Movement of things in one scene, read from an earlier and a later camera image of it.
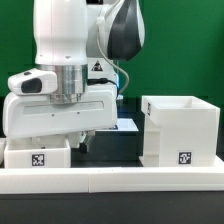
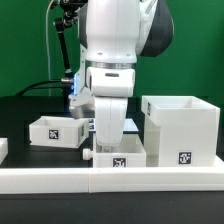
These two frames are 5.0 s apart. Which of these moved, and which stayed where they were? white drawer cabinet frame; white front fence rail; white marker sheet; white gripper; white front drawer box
Moved: white gripper; white front drawer box
Stayed: white front fence rail; white drawer cabinet frame; white marker sheet
